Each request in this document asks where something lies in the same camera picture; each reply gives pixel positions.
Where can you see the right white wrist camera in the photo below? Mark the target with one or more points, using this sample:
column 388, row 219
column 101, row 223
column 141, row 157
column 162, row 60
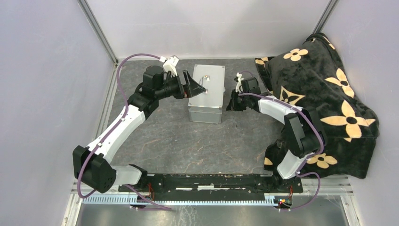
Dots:
column 238, row 80

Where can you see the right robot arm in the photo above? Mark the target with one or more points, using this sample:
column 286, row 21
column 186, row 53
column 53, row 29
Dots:
column 303, row 133

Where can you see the grey metal case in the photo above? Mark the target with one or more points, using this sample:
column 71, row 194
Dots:
column 207, row 106

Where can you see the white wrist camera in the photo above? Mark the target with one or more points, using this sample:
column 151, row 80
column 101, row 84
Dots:
column 169, row 64
column 238, row 80

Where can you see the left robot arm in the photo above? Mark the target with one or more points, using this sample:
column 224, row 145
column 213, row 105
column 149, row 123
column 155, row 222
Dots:
column 91, row 163

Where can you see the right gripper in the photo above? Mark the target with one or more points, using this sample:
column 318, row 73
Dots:
column 233, row 105

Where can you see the black floral blanket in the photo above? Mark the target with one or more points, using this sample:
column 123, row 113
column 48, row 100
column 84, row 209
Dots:
column 313, row 75

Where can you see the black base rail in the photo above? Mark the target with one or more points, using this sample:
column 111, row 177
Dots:
column 215, row 187

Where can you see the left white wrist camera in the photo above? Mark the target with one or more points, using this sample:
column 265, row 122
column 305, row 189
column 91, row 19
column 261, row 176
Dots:
column 169, row 64

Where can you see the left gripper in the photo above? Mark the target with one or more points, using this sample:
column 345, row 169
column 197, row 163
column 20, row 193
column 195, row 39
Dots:
column 191, row 89

